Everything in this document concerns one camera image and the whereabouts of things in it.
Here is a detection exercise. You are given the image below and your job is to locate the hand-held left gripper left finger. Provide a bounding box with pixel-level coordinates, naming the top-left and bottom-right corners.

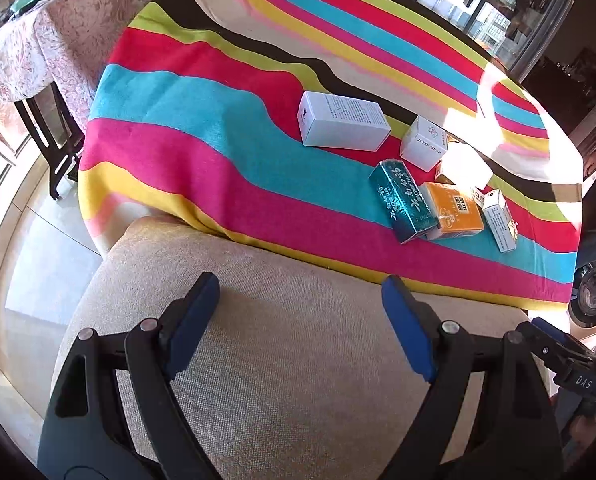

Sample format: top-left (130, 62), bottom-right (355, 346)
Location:
top-left (38, 272), bottom-right (223, 480)

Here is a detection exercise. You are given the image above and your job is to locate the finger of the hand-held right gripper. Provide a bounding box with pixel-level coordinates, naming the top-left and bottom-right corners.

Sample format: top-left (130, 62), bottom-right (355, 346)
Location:
top-left (515, 317), bottom-right (596, 376)

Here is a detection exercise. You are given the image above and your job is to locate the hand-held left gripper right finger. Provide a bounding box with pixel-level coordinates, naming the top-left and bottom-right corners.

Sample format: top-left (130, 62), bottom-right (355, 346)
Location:
top-left (382, 275), bottom-right (564, 480)

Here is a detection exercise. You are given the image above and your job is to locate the round grey appliance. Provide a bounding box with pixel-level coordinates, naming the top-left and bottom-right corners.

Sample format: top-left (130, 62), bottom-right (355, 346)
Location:
top-left (568, 259), bottom-right (596, 342)

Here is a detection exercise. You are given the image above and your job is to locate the beige sofa cushion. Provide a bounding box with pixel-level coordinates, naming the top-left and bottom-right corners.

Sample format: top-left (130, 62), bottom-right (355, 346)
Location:
top-left (50, 215), bottom-right (579, 480)

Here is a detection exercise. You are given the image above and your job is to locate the teal box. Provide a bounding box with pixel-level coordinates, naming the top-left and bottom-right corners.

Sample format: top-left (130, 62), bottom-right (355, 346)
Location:
top-left (368, 158), bottom-right (439, 245)

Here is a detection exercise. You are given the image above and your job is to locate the orange box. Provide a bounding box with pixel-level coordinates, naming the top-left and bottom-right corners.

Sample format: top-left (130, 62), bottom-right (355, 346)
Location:
top-left (424, 182), bottom-right (485, 241)

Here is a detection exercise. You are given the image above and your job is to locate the narrow white box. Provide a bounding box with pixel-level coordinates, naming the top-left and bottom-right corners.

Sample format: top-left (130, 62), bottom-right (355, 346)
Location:
top-left (482, 189), bottom-right (520, 254)

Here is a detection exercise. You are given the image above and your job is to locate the small white box with emblem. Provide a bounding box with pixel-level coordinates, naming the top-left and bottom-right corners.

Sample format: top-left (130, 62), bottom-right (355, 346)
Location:
top-left (400, 115), bottom-right (449, 172)

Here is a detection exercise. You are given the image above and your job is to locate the rainbow striped blanket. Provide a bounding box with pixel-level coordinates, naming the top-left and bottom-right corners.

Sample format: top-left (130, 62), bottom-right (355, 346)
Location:
top-left (78, 0), bottom-right (585, 311)

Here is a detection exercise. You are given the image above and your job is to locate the plain white rectangular box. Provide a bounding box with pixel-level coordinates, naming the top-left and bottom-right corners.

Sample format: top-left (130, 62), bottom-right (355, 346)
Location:
top-left (298, 90), bottom-right (392, 152)

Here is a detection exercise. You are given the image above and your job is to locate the dark wooden cabinet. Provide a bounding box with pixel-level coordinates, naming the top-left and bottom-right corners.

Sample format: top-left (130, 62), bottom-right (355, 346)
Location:
top-left (520, 45), bottom-right (596, 128)

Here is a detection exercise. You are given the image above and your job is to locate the table with pink floral cloth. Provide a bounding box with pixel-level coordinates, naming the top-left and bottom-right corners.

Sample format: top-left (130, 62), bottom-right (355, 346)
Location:
top-left (0, 0), bottom-right (189, 167)

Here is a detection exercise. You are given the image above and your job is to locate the dark wooden chair frame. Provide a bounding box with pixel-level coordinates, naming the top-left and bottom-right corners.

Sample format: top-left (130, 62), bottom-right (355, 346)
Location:
top-left (15, 81), bottom-right (84, 202)

